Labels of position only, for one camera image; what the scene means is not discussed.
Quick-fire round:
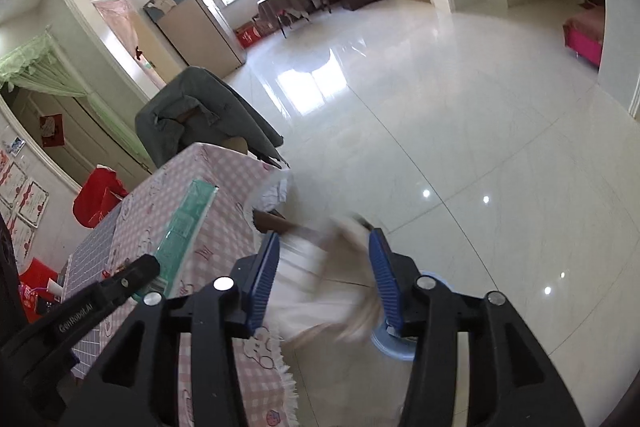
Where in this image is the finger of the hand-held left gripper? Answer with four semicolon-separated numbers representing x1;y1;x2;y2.
97;254;161;304

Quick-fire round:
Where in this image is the red square door decoration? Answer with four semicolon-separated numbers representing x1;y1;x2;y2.
39;113;65;150

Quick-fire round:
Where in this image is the white wrapper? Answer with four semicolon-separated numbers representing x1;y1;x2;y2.
272;214;388;345

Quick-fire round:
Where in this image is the red cardboard box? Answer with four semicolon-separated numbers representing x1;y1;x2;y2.
235;21;261;50

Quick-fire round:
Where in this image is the long teal plastic packet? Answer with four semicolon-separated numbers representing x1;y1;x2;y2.
150;178;219;300

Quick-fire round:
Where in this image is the small red bag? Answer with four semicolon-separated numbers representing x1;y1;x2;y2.
17;257;63;323

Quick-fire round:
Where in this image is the round table with brown cloth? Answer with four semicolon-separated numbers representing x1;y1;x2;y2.
257;0;313;38

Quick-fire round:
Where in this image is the dark dining chair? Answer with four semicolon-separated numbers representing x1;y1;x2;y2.
175;107;288;170

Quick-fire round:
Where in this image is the pink door curtain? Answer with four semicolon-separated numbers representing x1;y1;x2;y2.
92;0;166;88

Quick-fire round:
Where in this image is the blue grid tablecloth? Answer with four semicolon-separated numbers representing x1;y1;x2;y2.
60;202;131;380

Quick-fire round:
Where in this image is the large red bag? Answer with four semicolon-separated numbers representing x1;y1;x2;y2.
72;164;130;228

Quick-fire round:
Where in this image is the pink bench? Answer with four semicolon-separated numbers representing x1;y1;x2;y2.
562;4;606;68

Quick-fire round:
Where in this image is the wooden dining table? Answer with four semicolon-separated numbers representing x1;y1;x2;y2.
252;209;301;235

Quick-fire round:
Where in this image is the group of wall certificates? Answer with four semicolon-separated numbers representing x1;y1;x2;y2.
0;142;51;268

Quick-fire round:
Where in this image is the blue plastic basin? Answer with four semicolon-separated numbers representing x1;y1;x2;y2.
370;271;453;362

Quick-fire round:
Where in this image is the green lace curtain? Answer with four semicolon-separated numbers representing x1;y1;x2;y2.
0;27;151;168

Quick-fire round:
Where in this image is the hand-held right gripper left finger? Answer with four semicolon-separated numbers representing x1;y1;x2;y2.
55;231;281;427

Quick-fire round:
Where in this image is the grey jacket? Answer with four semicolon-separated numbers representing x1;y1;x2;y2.
135;67;286;170

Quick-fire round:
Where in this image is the pink checked bear tablecloth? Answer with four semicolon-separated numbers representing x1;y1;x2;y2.
112;142;301;427

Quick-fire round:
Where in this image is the beige refrigerator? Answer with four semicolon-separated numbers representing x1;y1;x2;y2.
144;0;246;80

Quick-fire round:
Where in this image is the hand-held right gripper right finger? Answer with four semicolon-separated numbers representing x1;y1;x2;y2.
369;228;586;427

